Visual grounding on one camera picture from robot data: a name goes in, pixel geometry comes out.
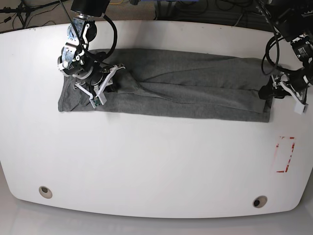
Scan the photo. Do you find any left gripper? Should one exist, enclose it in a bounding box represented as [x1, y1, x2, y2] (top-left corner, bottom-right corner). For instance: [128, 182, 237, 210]
[258, 73, 309, 105]

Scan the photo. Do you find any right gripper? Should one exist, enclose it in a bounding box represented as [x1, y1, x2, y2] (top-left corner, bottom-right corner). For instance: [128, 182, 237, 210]
[73, 64, 125, 100]

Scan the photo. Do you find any grey T-shirt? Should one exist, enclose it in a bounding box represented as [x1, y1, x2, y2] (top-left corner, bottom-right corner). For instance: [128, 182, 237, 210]
[57, 48, 274, 123]

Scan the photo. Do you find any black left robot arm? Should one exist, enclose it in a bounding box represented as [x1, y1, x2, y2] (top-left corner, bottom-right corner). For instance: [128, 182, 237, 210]
[255, 0, 313, 104]

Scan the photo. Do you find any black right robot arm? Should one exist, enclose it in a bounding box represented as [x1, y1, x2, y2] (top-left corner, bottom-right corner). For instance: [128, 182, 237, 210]
[58, 0, 125, 107]

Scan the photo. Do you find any red tape marker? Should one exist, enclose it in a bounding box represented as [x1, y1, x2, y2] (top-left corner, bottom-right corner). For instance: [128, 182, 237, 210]
[272, 136, 295, 173]

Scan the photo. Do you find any left table grommet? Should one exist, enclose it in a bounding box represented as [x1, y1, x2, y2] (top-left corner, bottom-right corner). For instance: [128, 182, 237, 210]
[39, 186, 53, 199]

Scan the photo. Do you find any table grommet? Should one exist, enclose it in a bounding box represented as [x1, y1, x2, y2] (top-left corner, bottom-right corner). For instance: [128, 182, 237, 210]
[39, 186, 53, 199]
[252, 195, 268, 209]

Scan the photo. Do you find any right table grommet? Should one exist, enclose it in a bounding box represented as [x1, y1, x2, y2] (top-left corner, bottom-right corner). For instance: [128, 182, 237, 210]
[252, 195, 268, 209]

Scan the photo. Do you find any black tripod stand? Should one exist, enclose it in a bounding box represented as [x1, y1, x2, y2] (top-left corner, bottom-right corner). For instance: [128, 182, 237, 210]
[0, 0, 60, 29]

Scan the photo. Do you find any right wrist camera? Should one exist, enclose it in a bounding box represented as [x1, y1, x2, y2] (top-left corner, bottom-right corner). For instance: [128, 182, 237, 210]
[89, 96, 107, 109]

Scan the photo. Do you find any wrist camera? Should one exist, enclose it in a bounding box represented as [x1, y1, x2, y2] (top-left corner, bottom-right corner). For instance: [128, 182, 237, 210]
[294, 102, 307, 115]
[89, 96, 107, 109]

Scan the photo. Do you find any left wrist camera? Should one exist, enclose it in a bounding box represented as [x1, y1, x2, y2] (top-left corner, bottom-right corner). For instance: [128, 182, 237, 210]
[294, 102, 307, 115]

